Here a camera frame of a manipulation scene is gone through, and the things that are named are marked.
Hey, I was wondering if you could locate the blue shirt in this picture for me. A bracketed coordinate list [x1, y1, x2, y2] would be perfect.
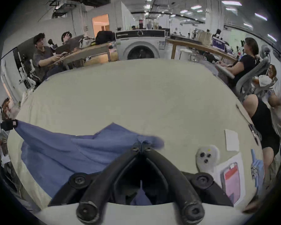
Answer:
[14, 120, 165, 206]

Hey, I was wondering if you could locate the white bucket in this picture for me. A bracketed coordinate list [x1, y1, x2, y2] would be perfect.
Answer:
[179, 48, 193, 60]

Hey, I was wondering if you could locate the grey office chair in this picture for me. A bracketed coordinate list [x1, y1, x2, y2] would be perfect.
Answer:
[235, 45, 271, 101]

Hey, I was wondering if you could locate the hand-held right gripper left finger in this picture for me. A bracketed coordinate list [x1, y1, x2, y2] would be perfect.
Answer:
[48, 142, 143, 223]

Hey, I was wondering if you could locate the white hand controller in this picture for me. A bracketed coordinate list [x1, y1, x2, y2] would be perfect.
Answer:
[196, 145, 220, 173]

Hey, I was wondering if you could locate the white paper sheet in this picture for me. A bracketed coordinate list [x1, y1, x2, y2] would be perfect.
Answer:
[213, 152, 246, 206]

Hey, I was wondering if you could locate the white card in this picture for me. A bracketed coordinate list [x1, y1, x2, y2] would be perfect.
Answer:
[225, 129, 240, 152]

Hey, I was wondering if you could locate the bed with beige sheet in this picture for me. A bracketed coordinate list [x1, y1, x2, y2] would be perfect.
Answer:
[7, 59, 265, 218]

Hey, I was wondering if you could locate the long wooden table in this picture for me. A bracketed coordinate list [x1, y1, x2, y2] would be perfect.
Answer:
[166, 28, 238, 63]

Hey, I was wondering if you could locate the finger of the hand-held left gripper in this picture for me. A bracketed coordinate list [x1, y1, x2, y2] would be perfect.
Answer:
[0, 119, 19, 131]

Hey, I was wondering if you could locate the white washing machine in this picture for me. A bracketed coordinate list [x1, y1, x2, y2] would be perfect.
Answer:
[115, 30, 166, 60]

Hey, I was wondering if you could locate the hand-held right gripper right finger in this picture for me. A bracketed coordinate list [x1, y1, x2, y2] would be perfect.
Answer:
[143, 143, 234, 224]

